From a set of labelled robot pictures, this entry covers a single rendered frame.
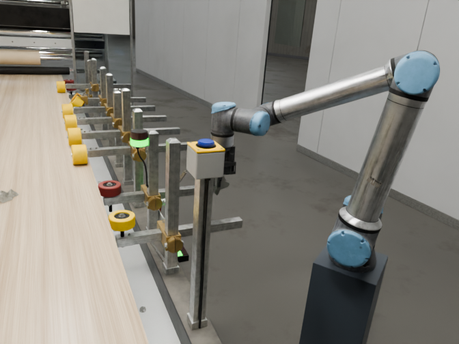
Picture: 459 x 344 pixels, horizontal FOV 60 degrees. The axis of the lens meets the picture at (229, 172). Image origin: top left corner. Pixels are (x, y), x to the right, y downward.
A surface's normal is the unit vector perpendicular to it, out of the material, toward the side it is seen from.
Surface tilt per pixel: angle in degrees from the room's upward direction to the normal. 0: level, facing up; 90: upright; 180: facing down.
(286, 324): 0
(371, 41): 90
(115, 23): 90
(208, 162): 90
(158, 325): 0
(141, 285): 0
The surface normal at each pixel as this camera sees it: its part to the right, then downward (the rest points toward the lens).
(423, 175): -0.87, 0.12
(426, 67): -0.41, 0.18
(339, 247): -0.46, 0.37
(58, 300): 0.07, -0.93
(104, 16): 0.40, 0.36
